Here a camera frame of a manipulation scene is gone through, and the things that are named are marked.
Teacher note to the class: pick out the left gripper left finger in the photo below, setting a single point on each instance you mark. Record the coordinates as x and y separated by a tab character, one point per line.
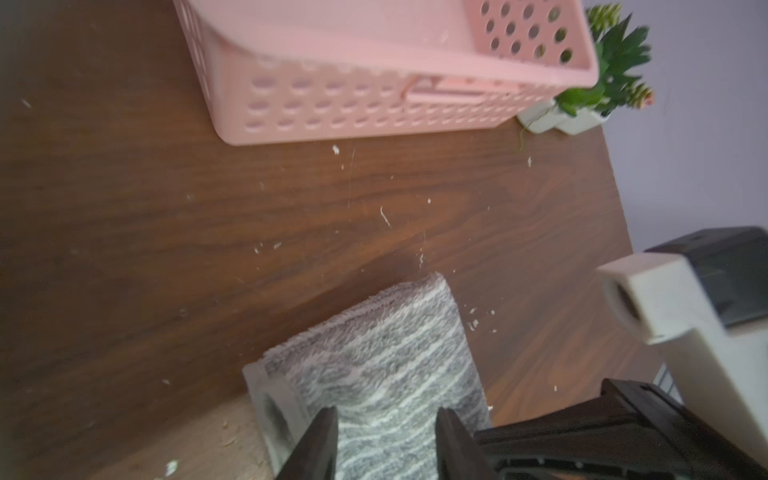
315	455

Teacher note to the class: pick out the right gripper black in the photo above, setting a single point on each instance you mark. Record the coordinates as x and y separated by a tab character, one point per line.
632	430

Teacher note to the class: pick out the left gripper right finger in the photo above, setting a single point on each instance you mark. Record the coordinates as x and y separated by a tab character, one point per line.
458	455

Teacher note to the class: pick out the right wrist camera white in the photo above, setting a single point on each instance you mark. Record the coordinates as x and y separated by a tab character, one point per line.
701	301

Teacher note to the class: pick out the pink plastic basket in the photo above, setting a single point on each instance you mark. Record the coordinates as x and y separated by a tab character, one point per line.
293	71

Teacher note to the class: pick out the grey striped dishcloth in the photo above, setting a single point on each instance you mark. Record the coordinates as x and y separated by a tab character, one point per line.
387	365

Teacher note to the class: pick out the small succulent planter white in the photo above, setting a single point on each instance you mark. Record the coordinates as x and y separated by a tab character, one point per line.
618	50

